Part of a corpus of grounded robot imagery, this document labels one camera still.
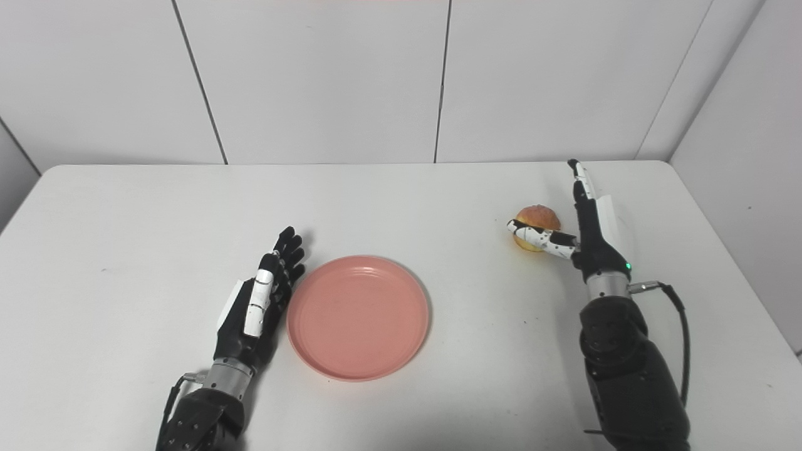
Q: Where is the cream puff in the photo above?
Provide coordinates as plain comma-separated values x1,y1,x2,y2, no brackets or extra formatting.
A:
513,205,562,252

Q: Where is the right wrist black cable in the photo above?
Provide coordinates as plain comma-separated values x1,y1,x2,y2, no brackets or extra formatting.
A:
628,281,692,408

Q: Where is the pink plate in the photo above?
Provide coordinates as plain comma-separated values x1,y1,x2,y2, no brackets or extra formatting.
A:
287,255,431,382

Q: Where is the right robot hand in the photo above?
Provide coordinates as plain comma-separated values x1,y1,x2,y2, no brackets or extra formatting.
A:
507,158,632,283

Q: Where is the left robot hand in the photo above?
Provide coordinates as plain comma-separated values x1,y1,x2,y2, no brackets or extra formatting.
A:
213,226,306,370

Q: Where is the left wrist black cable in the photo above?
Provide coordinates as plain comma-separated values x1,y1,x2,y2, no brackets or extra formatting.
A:
157,372,207,451

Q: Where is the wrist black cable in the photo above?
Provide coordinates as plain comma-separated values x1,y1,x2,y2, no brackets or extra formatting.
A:
157,372,207,451
628,281,692,408

